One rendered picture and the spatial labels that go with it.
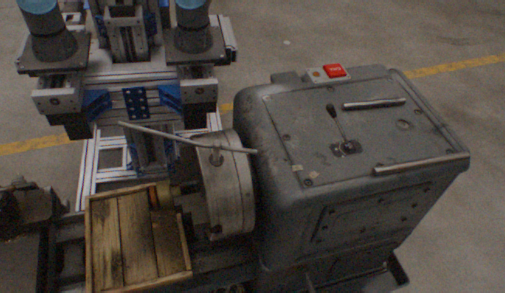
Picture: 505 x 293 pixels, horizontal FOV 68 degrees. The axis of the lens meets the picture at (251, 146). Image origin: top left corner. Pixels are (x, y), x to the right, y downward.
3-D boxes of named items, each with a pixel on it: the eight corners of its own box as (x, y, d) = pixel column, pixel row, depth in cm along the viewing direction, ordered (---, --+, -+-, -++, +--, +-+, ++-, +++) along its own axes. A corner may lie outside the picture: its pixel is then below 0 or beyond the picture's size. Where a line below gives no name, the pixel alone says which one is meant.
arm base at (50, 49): (36, 38, 139) (26, 13, 132) (80, 36, 142) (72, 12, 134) (29, 63, 130) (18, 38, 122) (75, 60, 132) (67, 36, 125)
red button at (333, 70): (337, 67, 126) (339, 62, 125) (345, 78, 123) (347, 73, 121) (321, 69, 125) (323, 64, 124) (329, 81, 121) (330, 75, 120)
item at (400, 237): (319, 230, 226) (361, 132, 161) (356, 309, 197) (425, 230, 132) (223, 254, 212) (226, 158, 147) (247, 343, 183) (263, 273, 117)
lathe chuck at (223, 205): (215, 161, 134) (219, 108, 107) (237, 246, 119) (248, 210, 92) (190, 166, 132) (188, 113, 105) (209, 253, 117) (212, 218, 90)
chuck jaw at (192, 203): (211, 187, 108) (221, 222, 100) (212, 198, 111) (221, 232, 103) (172, 196, 105) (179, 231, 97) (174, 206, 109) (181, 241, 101)
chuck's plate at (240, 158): (224, 160, 135) (231, 107, 108) (247, 244, 120) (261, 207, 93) (215, 161, 134) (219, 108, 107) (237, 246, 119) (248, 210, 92)
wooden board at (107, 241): (174, 184, 137) (174, 178, 134) (193, 279, 115) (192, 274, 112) (87, 201, 130) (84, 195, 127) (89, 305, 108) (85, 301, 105)
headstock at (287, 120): (361, 132, 161) (395, 57, 131) (425, 230, 132) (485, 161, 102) (227, 158, 147) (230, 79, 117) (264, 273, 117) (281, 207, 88)
